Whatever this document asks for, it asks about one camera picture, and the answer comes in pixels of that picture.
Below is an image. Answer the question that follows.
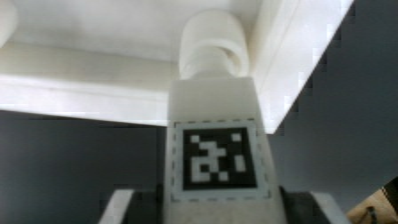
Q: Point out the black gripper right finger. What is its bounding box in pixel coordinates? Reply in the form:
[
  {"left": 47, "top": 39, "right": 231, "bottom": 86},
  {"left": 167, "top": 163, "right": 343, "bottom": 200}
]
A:
[{"left": 281, "top": 188, "right": 352, "bottom": 224}]

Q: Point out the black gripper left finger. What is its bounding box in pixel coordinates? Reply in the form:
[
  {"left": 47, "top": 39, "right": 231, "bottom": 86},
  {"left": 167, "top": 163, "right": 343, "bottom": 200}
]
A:
[{"left": 98, "top": 189, "right": 159, "bottom": 224}]

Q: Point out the white table leg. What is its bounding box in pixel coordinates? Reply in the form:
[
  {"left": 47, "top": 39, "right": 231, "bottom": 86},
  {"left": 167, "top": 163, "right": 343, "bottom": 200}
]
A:
[{"left": 164, "top": 9, "right": 288, "bottom": 224}]

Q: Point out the white square tabletop part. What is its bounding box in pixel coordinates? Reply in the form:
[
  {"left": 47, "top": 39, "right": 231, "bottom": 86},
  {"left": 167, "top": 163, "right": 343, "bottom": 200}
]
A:
[{"left": 0, "top": 0, "right": 356, "bottom": 131}]

